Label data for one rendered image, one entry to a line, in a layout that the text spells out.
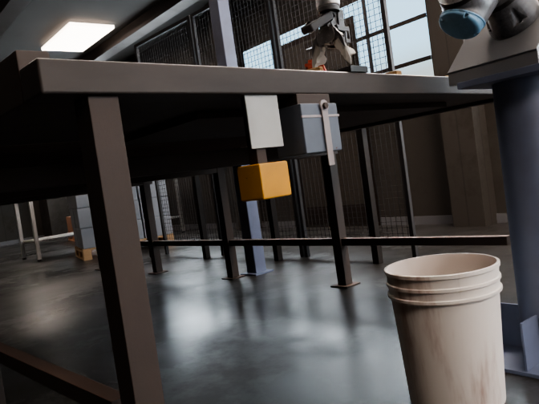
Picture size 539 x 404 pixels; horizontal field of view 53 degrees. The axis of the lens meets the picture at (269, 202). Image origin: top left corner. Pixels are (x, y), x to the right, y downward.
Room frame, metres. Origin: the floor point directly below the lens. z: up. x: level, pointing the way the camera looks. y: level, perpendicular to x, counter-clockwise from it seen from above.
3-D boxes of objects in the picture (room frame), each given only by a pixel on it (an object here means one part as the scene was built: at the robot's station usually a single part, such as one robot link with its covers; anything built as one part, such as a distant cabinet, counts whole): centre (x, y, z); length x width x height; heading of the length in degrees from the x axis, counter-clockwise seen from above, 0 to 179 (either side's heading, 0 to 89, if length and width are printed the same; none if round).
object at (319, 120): (1.37, -0.12, 0.77); 0.14 x 0.11 x 0.18; 133
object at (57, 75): (1.63, -0.39, 0.88); 2.08 x 0.09 x 0.06; 133
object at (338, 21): (1.75, -0.27, 1.11); 0.09 x 0.08 x 0.12; 132
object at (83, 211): (6.76, 1.88, 0.54); 1.09 x 0.73 x 1.08; 117
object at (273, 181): (1.24, 0.01, 0.74); 0.09 x 0.08 x 0.24; 133
